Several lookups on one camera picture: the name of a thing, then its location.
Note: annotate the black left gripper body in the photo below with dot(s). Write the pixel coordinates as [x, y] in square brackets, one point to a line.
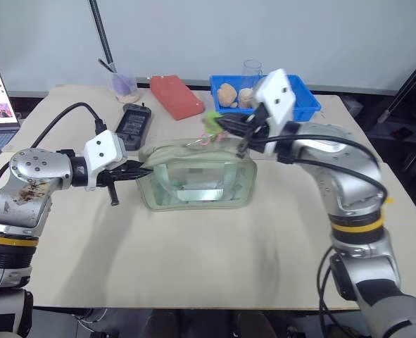
[112, 176]

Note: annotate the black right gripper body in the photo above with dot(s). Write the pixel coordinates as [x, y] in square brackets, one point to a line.
[260, 128]

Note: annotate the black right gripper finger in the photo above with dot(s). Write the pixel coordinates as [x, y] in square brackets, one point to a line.
[237, 130]
[234, 119]

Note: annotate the green clear-window zip pouch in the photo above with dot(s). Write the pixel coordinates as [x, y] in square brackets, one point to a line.
[197, 176]

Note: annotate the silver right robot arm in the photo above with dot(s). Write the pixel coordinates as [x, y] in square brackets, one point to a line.
[345, 169]

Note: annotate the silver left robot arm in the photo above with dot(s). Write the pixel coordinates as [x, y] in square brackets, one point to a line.
[24, 183]

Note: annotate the small tan plush toy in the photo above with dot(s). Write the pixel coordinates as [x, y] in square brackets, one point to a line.
[245, 98]

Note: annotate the beige rounded objects in tray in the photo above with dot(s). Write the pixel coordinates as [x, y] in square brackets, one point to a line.
[227, 95]

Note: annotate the black battery charger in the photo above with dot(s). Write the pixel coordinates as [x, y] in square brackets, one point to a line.
[133, 125]

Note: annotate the blue plastic bin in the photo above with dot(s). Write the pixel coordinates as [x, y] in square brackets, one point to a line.
[302, 102]

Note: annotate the clear glass beaker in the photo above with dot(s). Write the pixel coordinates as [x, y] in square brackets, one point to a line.
[252, 72]

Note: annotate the red brick-shaped block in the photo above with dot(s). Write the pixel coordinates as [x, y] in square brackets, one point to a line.
[176, 96]

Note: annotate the clear cup with purple contents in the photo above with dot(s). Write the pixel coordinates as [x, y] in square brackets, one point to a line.
[125, 88]

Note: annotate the beige table cloth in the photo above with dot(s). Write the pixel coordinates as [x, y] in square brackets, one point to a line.
[193, 253]

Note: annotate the black slanted pole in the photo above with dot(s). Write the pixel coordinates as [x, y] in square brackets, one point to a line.
[101, 33]

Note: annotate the black tripod stand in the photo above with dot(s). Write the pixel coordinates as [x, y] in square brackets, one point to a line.
[410, 98]

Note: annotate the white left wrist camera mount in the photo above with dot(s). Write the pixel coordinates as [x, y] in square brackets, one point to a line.
[103, 149]

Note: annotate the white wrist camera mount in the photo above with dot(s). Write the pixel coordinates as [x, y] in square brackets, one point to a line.
[103, 149]
[276, 95]

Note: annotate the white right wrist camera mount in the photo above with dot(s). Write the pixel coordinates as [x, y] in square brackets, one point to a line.
[276, 95]

